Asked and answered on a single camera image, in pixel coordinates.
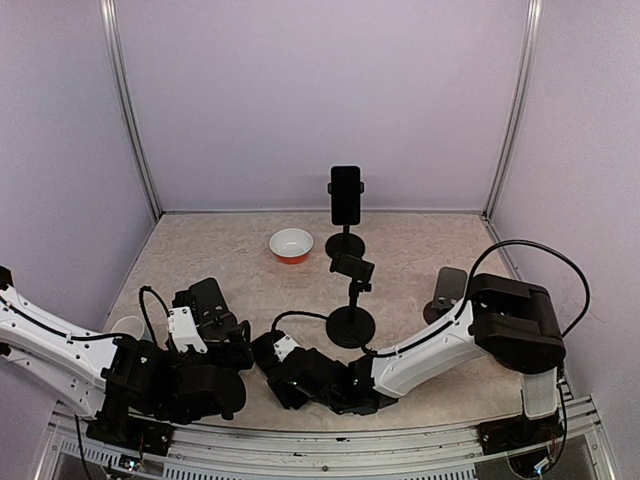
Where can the right aluminium frame post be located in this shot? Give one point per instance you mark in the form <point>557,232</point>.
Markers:
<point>523,77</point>

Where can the right flat black phone stand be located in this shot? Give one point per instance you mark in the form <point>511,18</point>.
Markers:
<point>449,288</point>

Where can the light blue mug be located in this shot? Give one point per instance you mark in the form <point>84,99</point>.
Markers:
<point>132,325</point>

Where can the flat black phone stand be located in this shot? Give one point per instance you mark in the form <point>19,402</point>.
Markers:
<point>449,288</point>
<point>214,320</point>

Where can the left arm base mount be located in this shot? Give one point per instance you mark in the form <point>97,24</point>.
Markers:
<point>143,436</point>

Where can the black teal phone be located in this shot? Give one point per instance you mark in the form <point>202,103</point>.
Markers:
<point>345,189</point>

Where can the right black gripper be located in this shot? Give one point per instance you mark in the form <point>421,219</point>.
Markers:
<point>285,395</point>

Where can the left aluminium frame post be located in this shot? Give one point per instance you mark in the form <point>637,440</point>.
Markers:
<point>118,65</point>

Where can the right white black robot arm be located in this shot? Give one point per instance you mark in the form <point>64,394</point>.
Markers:
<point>512,321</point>

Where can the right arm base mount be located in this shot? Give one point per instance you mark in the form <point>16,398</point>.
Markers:
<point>517,432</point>

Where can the left flat black phone stand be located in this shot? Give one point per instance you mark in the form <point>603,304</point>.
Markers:
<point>214,320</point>

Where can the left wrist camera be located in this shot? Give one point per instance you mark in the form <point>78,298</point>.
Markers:
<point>182,326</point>

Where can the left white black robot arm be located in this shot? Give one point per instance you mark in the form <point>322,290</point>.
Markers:
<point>131,391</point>

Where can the black pole phone stand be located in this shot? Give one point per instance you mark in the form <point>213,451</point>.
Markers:
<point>351,327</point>
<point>345,242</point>

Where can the aluminium frame post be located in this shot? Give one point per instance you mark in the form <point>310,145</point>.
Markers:
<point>118,65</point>
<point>523,77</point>

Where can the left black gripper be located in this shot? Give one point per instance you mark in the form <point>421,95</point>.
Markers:
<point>241,350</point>

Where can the orange white bowl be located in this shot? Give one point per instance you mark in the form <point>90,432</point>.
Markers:
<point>291,246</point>

